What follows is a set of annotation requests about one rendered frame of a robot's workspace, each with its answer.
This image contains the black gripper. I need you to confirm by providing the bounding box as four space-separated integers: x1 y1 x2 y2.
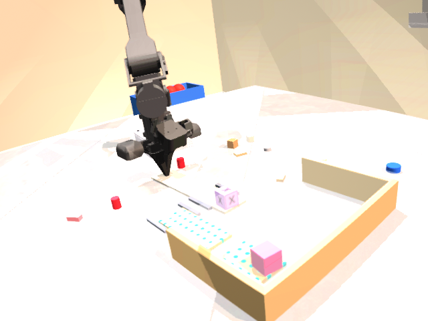
116 109 201 177

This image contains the pink cube with x mark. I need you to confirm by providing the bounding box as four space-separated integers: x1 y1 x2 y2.
214 185 233 196

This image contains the orange cube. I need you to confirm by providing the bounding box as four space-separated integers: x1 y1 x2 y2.
227 138 238 149

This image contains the red cylinder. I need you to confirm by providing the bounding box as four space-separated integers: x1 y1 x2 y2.
176 157 185 169
110 196 122 210

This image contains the blue disc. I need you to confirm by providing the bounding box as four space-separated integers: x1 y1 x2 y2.
386 163 401 174

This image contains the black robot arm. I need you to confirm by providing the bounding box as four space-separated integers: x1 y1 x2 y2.
114 0 193 152

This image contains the pink flat bar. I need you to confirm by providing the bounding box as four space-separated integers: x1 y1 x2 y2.
66 213 83 222

